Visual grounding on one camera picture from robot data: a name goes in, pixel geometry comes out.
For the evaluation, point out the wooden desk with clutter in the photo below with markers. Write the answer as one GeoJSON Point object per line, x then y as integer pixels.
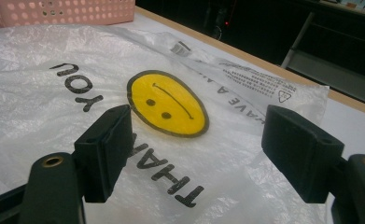
{"type": "Point", "coordinates": [351, 10]}

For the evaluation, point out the grey metal shelf stand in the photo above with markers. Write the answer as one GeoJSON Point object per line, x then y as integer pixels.
{"type": "Point", "coordinates": [342, 77]}

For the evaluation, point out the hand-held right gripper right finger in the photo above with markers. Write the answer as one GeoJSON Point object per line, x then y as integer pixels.
{"type": "Point", "coordinates": [301, 152]}

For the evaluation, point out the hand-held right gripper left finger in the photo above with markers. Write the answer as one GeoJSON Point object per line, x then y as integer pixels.
{"type": "Point", "coordinates": [105, 155]}

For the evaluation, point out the pink perforated plastic basket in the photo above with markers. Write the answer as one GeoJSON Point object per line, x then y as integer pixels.
{"type": "Point", "coordinates": [77, 12]}

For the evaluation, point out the clear smiley face plastic bag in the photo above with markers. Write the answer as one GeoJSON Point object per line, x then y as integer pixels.
{"type": "Point", "coordinates": [46, 140]}

